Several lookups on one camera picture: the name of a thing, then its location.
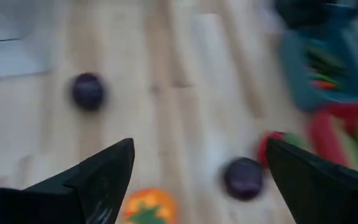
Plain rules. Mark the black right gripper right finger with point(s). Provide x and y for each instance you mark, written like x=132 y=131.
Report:
x=315 y=189

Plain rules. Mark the small orange toy pepper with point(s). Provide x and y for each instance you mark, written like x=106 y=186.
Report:
x=323 y=84

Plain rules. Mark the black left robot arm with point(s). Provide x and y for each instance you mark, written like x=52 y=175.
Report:
x=309 y=11

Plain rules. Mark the green toy chili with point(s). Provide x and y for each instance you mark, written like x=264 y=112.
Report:
x=322 y=76

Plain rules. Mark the dark green toy cucumber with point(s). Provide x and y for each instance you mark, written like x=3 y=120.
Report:
x=325 y=57

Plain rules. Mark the red plastic basket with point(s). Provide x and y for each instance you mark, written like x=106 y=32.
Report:
x=325 y=137

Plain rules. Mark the teal plastic basket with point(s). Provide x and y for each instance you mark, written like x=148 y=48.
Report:
x=294 y=77

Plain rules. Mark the clear plastic bin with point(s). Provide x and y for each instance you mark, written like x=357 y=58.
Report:
x=11 y=59

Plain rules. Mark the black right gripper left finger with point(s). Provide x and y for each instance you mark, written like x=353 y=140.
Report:
x=98 y=189

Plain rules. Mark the red toy tomato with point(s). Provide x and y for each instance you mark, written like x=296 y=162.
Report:
x=261 y=149

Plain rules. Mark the orange toy bell pepper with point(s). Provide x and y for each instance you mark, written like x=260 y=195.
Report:
x=149 y=207

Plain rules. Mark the light green toy cucumber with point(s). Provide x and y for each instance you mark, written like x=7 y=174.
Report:
x=346 y=149

